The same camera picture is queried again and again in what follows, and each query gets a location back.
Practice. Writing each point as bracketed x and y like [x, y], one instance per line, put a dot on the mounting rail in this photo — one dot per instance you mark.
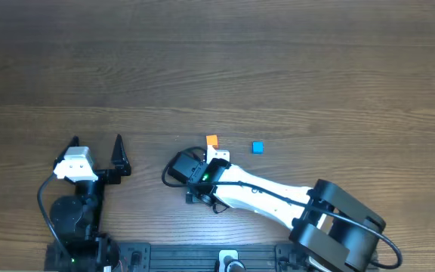
[187, 258]

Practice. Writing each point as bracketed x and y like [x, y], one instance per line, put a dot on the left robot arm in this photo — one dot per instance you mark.
[68, 217]

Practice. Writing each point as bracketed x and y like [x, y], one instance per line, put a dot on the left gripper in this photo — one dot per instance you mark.
[111, 176]

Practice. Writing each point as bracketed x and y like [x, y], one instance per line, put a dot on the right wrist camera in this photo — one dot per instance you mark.
[219, 155]

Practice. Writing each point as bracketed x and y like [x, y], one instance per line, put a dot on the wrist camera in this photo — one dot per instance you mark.
[76, 164]
[219, 155]

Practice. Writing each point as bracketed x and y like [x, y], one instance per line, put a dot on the red cube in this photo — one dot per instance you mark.
[211, 140]

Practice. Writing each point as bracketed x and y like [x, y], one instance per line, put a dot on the blue cube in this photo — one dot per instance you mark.
[257, 147]

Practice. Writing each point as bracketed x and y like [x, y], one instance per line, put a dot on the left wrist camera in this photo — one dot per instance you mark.
[76, 164]

